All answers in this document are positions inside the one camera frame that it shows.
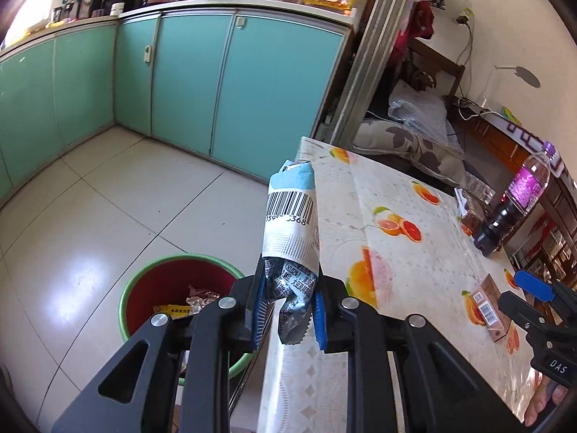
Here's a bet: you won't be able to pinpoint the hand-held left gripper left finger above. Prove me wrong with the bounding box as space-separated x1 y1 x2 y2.
50 257 271 433

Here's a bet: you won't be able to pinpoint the white purple patterned cloth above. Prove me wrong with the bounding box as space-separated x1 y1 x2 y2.
491 115 577 185

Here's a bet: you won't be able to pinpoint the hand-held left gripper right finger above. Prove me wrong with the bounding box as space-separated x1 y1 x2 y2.
313 275 526 433

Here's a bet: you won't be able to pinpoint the red bin with green rim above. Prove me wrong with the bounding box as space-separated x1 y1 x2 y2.
118 254 253 386

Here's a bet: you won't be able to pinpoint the grey sliding door frame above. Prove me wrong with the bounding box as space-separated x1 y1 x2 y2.
316 0 420 145

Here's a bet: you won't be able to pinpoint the purple label drink bottle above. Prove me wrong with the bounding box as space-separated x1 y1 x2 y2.
473 141 557 258

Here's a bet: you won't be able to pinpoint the person's right hand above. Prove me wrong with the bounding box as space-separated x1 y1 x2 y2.
525 376 571 427

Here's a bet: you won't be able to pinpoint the white cable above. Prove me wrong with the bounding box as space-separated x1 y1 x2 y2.
460 95 501 120

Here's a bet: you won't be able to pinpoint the dark wooden chair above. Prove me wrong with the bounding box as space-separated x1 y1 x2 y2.
397 36 467 113

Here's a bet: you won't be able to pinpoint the green base cabinets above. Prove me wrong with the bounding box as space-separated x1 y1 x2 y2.
0 2 357 199

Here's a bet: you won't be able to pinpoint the leaf print cushion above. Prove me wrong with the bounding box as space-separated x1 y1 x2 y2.
352 119 470 188

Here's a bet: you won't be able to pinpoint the small brown cardboard box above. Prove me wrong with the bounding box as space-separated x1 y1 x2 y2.
471 274 512 341

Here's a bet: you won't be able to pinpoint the brown wooden desk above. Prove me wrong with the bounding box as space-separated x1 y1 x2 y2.
446 99 577 289

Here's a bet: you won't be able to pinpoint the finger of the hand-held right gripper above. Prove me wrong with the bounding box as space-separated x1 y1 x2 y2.
498 291 555 339
514 270 577 307

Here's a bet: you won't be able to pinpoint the clear plastic bag on chair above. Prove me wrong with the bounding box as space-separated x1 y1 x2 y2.
388 86 452 134

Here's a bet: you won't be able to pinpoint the black cable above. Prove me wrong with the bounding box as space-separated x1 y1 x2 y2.
455 22 474 104

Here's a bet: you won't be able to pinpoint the dark bag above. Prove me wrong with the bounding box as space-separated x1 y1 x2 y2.
408 67 436 91

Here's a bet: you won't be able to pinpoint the white printed snack wrapper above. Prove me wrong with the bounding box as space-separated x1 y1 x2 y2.
262 159 322 347

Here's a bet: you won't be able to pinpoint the red garment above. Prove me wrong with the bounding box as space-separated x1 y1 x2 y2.
392 0 434 61

